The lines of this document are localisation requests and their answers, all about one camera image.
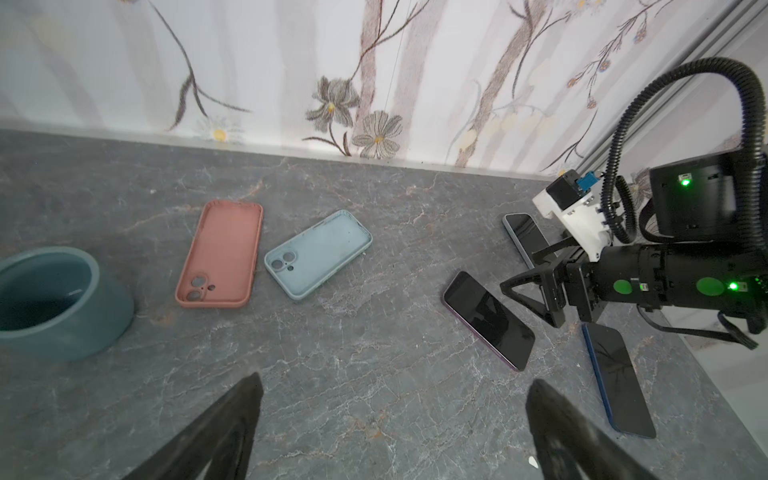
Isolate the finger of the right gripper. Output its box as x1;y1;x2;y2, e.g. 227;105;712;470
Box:
500;261;567;327
531;236;579;264

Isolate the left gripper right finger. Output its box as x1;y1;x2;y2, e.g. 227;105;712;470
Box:
526;379;654;479

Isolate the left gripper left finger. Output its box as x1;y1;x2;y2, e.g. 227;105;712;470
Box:
126;373;264;479

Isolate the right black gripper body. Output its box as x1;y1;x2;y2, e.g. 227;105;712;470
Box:
553;246;607;323

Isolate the light blue case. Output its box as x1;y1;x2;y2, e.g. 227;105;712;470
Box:
502;213;557;268
264;210;373;301

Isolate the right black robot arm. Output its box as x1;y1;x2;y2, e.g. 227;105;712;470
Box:
500;57;767;350

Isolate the black phone purple edge far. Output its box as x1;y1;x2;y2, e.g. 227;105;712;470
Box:
442;271;536;371

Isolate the black phone blue edge far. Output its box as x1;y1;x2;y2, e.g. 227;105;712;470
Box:
581;323;657;439

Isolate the pink phone case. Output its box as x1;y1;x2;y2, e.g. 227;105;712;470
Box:
175;200;264;309

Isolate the teal ceramic cup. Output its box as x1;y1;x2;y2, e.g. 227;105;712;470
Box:
1;247;134;361

